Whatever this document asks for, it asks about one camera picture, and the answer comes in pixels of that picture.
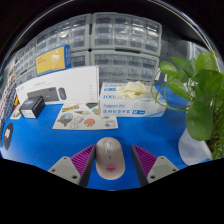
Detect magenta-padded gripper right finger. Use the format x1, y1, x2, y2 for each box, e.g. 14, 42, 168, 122
131, 144, 180, 188

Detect cream disposable gloves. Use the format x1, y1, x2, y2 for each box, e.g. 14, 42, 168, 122
116, 81, 148, 100

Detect pink computer mouse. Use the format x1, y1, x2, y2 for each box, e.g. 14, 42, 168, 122
95, 137, 126, 181

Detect red blue checked cloth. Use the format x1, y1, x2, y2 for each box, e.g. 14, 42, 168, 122
4, 71, 17, 101

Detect black flower-shaped mouse pad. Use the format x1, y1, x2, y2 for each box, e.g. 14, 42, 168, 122
2, 122, 14, 151

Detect white keyboard packaging box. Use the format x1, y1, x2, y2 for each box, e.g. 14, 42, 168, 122
15, 65, 100, 106

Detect small black box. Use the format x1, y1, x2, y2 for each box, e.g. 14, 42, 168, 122
19, 95, 46, 119

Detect green leafy plant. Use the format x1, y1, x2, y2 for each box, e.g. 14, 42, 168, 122
151, 52, 224, 160

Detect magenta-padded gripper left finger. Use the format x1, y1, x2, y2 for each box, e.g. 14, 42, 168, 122
48, 144, 97, 188

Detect animal sticker sheet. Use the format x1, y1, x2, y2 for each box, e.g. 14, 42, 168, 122
52, 102, 119, 131

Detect white plant pot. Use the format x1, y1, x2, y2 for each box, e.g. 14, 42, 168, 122
177, 128, 214, 167

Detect yellow and blue box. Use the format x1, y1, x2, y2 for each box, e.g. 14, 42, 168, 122
35, 44, 72, 77

